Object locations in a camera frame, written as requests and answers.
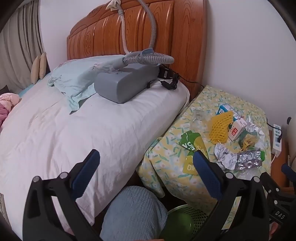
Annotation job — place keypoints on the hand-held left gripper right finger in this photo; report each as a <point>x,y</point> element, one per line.
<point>208,176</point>

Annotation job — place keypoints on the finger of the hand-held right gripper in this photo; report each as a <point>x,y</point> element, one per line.
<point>289,171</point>
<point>270,182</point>

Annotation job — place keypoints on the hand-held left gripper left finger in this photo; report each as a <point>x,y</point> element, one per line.
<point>85,176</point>

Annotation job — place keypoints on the silver white wrapper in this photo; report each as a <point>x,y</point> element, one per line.
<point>225,157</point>

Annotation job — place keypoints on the silver pill blister pack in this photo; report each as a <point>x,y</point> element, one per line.
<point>248,160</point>

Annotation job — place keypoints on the green yellow sachet packet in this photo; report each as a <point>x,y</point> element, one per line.
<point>190,142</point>

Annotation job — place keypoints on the small yellow wrapper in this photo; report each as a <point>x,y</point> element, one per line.
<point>248,142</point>

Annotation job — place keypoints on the yellow foam fruit net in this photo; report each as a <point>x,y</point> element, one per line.
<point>219,127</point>

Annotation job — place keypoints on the green mesh wastebasket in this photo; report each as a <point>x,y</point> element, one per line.
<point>185,222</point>

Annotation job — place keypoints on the blue white milk carton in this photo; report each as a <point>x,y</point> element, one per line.
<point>237,131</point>

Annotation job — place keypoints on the clear plastic wrapper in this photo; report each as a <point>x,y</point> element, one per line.
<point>198,115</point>

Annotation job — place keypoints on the person's right hand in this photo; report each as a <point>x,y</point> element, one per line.
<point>273,229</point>

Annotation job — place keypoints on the brown wooden side cabinet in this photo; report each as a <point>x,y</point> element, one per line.
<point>277,172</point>

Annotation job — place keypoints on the white power strip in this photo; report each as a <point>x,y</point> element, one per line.
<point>276,143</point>

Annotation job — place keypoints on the yellow floral cloth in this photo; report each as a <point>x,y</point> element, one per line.
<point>161,162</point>

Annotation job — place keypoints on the clear bag with green contents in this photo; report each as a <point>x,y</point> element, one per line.
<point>253,127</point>

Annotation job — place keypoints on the light blue trouser leg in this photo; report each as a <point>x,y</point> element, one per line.
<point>131,215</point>

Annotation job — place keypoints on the grey breathing machine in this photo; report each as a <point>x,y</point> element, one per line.
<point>120,85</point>

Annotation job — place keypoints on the light teal pillow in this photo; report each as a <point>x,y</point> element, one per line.
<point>74,78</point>

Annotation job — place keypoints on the dark pink cloth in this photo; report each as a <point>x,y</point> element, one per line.
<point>2,114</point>

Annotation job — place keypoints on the light blue bed sheet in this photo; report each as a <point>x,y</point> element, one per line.
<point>25,90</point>

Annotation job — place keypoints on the light pink cloth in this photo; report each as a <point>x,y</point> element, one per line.
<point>10,98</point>

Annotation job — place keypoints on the beige cushion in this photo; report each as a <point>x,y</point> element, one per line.
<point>43,64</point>
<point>34,69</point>

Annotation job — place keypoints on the carved wooden headboard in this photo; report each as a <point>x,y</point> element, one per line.
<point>104,34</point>

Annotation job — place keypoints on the beige curtain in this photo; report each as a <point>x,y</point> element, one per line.
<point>20,46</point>

